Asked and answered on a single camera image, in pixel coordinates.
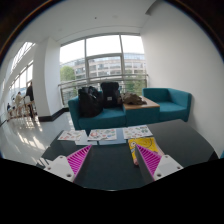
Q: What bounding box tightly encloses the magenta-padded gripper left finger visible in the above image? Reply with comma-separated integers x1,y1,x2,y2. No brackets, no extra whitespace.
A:
43,143,96,184

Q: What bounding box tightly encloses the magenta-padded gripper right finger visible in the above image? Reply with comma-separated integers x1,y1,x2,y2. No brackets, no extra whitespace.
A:
133,143,184,185

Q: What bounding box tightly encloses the yellow orange pink cartoon towel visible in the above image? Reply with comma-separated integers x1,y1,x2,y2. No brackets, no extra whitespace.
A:
128,136,165,166

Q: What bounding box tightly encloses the printed picture sheet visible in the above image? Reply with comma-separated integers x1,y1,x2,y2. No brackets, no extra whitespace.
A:
122,124,154,140
57,129,87,142
87,128,118,141

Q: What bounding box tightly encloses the teal wood-topped side table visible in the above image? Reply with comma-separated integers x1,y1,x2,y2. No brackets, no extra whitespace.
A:
122,97,161,127

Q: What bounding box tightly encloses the teal armchair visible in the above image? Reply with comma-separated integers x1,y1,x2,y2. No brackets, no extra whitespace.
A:
142,87,193,123

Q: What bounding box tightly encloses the teal sofa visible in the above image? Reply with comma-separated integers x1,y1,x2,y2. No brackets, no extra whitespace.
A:
67,94,128,132

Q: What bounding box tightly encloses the group of chairs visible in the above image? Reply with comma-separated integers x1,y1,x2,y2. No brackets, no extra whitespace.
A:
6,96,36,121

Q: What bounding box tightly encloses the bulky black backpack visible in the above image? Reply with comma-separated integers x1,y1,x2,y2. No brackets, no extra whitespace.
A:
77,85,104,118

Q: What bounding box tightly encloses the brown jacket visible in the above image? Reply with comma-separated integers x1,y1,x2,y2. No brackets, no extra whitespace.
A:
120,91,148,106

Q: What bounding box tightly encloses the person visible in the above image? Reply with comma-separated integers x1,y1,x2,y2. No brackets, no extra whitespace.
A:
25,81,36,119
14,91,24,116

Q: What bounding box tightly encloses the metal balcony railing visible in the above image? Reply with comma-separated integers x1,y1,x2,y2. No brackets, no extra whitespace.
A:
57,73,149,108

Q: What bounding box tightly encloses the black backpack with label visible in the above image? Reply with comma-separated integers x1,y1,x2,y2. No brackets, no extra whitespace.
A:
99,81,123,109

